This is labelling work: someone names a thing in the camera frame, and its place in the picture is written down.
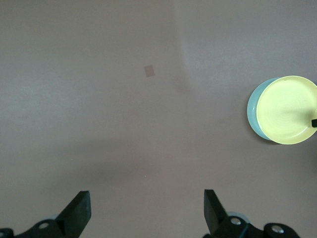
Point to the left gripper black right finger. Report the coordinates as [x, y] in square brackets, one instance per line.
[213, 213]

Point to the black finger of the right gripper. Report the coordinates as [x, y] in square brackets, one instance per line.
[314, 123]

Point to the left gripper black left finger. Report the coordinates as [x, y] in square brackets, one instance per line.
[76, 215]

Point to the yellow plate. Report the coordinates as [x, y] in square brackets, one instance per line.
[284, 109]

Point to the pale green plate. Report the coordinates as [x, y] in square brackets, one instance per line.
[251, 111]

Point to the small brown tape patch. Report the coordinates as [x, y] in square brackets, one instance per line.
[149, 71]

